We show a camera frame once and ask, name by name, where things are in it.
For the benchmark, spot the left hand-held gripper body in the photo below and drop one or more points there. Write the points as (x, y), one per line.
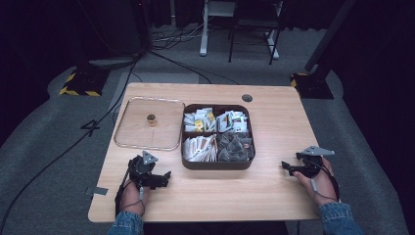
(141, 169)

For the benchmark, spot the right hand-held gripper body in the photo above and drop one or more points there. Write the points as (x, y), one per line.
(312, 160)

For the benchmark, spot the clear lid with gold knob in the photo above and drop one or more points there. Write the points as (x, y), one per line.
(143, 133)

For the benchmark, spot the dark brown compartment box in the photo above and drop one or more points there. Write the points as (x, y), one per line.
(218, 165)

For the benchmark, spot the person's right hand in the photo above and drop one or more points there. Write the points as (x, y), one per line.
(321, 187)

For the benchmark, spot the person's left hand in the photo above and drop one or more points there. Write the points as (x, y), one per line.
(130, 199)

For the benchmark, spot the pile of white stick packets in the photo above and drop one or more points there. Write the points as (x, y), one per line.
(199, 148)

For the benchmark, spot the grey tape piece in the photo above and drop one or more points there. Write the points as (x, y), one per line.
(100, 191)

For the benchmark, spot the pile of clear pyramid tea bags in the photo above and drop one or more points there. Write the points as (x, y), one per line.
(235, 147)

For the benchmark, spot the pile of white yellow packets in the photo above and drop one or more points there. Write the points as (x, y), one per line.
(199, 120)

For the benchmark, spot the pile of white orange packets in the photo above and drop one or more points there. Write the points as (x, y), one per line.
(233, 121)

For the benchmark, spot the black yellow striped stand base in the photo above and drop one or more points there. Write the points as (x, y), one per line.
(313, 86)
(85, 81)

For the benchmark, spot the round grey table grommet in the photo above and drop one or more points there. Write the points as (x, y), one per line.
(247, 98)

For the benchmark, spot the slanted dark metal post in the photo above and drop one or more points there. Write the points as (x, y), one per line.
(329, 32)

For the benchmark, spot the white desk frame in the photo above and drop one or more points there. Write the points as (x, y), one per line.
(205, 39)

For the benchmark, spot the black metal chair frame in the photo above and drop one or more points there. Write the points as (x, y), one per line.
(251, 24)

